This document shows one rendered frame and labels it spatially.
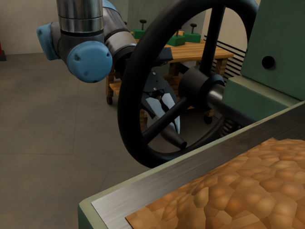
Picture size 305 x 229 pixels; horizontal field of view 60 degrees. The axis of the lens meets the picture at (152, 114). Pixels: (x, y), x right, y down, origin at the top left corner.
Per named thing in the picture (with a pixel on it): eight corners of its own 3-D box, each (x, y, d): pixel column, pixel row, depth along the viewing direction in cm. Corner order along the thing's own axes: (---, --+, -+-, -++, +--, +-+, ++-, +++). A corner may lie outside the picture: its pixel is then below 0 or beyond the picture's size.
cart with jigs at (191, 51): (173, 92, 232) (184, 15, 200) (215, 125, 190) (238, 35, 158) (101, 102, 201) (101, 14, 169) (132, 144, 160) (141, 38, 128)
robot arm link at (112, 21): (81, 26, 66) (112, 18, 69) (99, 60, 62) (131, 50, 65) (79, 0, 59) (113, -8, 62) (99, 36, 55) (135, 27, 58)
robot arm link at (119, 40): (137, 30, 60) (105, 32, 55) (146, 45, 58) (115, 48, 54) (126, 53, 65) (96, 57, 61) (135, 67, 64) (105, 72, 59)
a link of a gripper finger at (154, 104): (166, 146, 55) (145, 109, 58) (179, 132, 50) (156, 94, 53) (154, 150, 53) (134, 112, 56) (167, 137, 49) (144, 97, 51)
